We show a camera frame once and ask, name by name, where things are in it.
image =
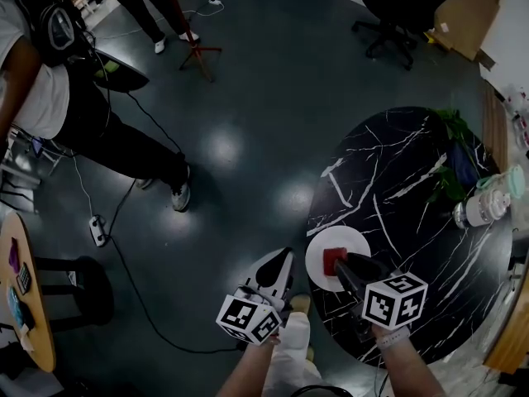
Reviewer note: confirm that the blue packet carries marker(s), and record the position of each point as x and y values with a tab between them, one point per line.
14	308

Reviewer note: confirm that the black flat floor bag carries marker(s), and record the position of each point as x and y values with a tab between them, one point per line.
124	75

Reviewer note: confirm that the small white power strip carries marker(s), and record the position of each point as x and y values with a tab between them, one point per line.
215	2

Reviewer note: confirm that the person's white trouser leg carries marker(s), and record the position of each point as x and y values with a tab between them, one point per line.
293	358

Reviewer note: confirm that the white work table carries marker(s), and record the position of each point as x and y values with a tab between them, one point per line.
25	164

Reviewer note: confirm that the white folded paper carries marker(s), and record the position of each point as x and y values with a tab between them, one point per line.
25	339

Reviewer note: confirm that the person's right forearm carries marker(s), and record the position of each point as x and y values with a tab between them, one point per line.
409	370

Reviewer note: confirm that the black oval case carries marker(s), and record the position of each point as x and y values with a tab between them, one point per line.
27	317

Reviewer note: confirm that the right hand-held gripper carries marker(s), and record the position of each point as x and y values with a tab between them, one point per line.
396	300

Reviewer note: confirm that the black marble round table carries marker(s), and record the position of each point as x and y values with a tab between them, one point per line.
413	172

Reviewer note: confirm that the black calculator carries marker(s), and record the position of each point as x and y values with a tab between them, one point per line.
24	278

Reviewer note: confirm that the wooden chair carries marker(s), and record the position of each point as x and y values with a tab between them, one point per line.
510	337

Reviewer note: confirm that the purple cloth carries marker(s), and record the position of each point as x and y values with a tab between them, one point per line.
14	256

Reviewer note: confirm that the black stool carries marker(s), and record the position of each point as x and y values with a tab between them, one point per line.
82	296

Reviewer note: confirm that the wooden slat bench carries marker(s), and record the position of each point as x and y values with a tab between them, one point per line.
496	126

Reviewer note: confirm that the group of plastic bottles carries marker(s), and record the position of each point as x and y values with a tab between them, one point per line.
518	114

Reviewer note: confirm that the person's tan shoe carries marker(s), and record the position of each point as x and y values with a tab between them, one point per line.
300	303

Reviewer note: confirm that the green leafy plant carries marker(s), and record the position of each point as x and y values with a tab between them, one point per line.
452	184

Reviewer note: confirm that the white bottle with clear base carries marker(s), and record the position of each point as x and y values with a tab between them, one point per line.
481	209

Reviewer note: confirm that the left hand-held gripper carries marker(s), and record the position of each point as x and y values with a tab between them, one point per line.
264	300

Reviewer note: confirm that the round wooden side table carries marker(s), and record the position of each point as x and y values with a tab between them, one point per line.
41	337

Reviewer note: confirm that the white wristband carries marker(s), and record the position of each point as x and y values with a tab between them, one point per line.
392	338

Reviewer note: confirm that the red block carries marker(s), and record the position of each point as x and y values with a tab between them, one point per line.
331	261

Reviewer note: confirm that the brown cardboard sheet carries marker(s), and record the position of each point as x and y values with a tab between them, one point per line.
471	11

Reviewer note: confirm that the white round plate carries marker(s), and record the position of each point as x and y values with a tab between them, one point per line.
318	271

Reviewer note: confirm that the white bottle with green cap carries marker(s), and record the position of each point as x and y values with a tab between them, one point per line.
510	180

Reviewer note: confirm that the black office chair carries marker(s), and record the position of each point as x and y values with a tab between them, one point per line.
396	2

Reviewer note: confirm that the person's left forearm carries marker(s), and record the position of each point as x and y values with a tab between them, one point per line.
248	370

